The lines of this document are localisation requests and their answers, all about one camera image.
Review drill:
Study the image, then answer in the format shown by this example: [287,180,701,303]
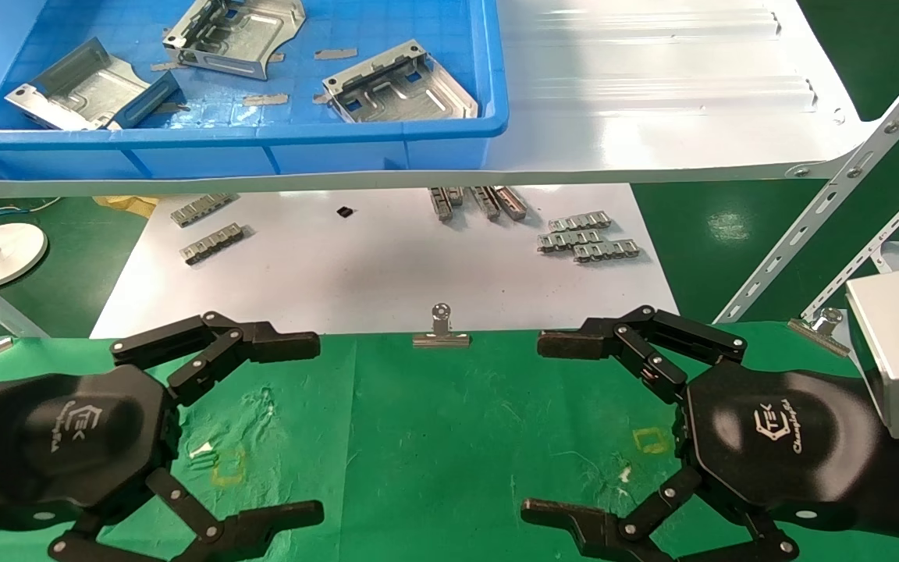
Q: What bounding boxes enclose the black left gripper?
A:
[0,364,326,562]

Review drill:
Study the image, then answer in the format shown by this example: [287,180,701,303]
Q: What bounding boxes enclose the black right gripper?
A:
[521,304,899,562]

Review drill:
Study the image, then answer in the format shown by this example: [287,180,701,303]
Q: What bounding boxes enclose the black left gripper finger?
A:
[110,311,322,407]

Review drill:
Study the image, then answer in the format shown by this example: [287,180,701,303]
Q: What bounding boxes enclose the large sheet-metal bracket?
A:
[162,0,307,81]

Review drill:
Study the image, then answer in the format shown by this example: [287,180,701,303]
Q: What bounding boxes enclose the small grey metal connector strip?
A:
[429,187,466,222]
[170,194,240,228]
[494,186,529,221]
[572,238,641,264]
[180,222,252,265]
[471,186,502,221]
[537,229,603,254]
[548,211,613,233]

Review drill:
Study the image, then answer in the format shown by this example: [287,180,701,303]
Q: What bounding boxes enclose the white paper sheet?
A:
[90,183,681,339]

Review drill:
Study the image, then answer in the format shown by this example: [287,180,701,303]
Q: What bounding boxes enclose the green cloth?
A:
[0,320,899,562]

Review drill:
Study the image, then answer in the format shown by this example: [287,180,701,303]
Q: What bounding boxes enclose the yellow plastic bag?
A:
[91,194,161,219]

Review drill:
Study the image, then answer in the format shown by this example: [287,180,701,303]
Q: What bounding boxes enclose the blue plastic bin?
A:
[0,0,510,182]

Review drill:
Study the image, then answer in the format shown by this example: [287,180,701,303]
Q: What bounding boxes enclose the white metal shelf board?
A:
[0,0,884,199]

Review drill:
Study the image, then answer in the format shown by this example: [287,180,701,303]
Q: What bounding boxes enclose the grey metal frame bar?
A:
[0,299,49,340]

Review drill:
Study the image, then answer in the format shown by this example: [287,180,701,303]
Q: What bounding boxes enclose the metal bracket with square holes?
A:
[322,40,479,124]

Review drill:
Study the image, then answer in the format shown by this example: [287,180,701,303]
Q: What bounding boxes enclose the thin cables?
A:
[0,196,62,225]

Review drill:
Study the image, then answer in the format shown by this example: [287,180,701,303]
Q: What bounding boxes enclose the metal bracket with dark flap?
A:
[5,37,181,132]

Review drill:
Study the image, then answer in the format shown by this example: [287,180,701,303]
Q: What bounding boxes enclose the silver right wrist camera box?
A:
[844,265,899,441]

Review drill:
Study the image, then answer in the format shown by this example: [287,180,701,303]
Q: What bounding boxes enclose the short white slotted angle rail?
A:
[801,160,899,321]

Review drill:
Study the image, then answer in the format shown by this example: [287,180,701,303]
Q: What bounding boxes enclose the long white slotted angle rail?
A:
[713,35,899,325]

